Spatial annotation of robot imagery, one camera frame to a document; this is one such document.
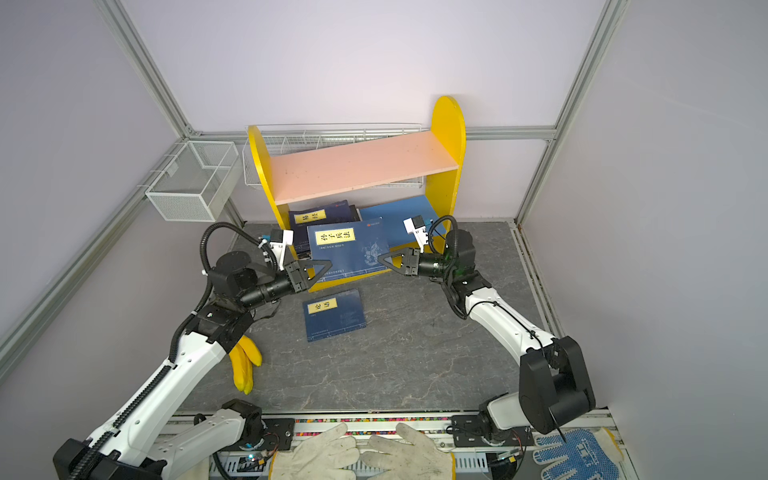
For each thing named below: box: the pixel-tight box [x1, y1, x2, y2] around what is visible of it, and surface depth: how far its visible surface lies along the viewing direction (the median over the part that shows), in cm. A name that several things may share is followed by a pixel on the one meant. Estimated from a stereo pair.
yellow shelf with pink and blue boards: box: [248, 97, 466, 292], surface depth 74 cm
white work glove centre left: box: [268, 423, 361, 480], surface depth 72 cm
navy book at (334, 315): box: [302, 289, 367, 343], surface depth 96 cm
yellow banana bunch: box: [229, 335, 263, 395], surface depth 80 cm
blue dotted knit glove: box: [533, 427, 624, 480], surface depth 72 cm
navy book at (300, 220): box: [288, 200, 352, 250], surface depth 91 cm
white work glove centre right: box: [361, 423, 453, 480], surface depth 72 cm
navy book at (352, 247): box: [306, 217, 392, 283], surface depth 71 cm
